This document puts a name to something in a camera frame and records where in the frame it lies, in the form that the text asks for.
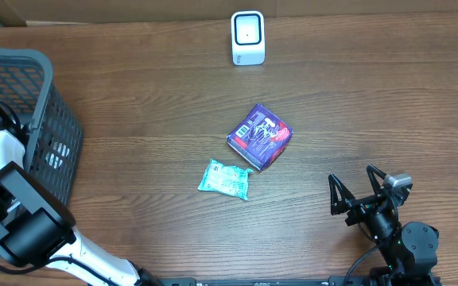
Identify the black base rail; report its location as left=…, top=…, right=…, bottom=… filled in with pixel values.
left=149, top=276, right=443, bottom=286

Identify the purple snack box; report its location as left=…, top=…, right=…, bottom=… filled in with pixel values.
left=227, top=103, right=294, bottom=171

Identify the brown cardboard back panel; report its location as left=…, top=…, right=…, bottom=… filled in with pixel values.
left=0, top=0, right=458, bottom=26

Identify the teal tissue packet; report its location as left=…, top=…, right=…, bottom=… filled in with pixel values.
left=198, top=159, right=253, bottom=200

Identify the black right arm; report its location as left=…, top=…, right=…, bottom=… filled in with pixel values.
left=327, top=164, right=441, bottom=286

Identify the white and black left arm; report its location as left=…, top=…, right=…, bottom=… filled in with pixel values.
left=0, top=106, right=160, bottom=285

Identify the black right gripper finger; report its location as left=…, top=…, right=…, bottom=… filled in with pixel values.
left=366, top=164, right=389, bottom=197
left=328, top=173, right=355, bottom=215

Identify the grey plastic mesh basket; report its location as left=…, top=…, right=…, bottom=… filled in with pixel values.
left=0, top=48, right=83, bottom=209

